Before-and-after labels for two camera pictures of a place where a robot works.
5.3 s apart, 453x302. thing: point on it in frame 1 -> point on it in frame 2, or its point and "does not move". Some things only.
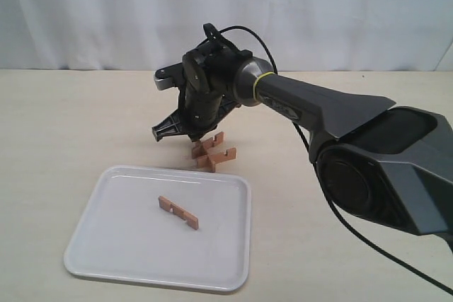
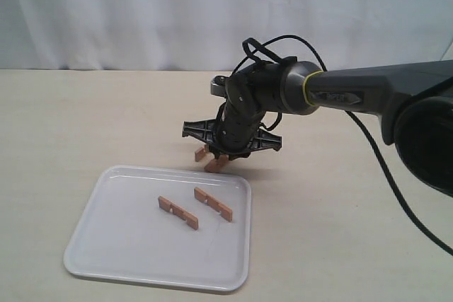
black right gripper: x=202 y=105 -> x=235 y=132
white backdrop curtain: x=315 y=16 does not move
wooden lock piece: x=201 y=146 -> x=225 y=211
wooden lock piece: x=191 y=220 does not move
